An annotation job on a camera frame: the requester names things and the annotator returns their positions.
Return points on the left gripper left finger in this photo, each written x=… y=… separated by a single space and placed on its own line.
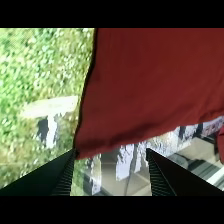
x=50 y=179

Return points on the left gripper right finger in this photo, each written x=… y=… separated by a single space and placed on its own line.
x=173 y=178

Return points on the red garment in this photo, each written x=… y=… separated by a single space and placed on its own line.
x=150 y=86

